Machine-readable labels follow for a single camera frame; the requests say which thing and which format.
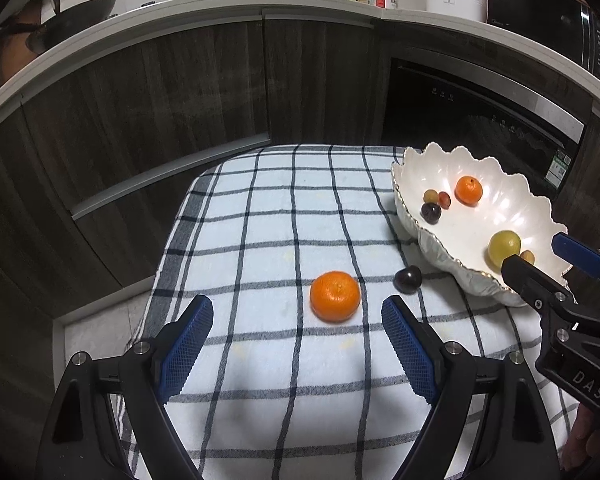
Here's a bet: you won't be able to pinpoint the person's right hand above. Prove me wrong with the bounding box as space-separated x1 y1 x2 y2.
560 402 600 472

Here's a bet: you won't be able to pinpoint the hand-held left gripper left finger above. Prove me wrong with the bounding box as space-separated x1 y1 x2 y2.
35 295 214 480

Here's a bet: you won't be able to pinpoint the small orange tangerine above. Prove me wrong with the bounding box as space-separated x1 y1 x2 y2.
454 175 484 207

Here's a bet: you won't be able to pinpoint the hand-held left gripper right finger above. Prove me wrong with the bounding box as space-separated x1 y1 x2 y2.
381 296 563 480

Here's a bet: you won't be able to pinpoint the black built-in dishwasher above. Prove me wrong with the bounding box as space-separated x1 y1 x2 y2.
380 57 588 201

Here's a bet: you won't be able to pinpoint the black and white checked cloth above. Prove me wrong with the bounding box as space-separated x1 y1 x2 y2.
112 144 581 480

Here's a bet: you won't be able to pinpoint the large orange tangerine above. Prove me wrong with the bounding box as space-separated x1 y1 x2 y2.
309 270 362 324

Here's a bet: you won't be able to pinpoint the white rice cooker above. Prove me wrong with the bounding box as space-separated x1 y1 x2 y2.
426 0 487 23

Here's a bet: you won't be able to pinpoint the dark wood kitchen cabinets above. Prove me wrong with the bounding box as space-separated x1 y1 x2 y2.
0 7 600 321

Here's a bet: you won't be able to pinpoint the black wok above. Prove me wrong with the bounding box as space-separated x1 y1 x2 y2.
0 0 117 58

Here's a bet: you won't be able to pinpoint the brown wooden board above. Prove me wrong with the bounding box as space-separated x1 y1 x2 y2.
0 7 46 86

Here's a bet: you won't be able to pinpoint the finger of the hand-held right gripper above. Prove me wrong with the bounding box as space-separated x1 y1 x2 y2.
500 254 578 317
551 232 600 306

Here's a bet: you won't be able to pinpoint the black microwave oven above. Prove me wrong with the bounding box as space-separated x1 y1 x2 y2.
486 0 600 88

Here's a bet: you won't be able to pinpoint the white scalloped ceramic bowl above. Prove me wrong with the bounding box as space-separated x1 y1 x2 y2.
391 142 573 308

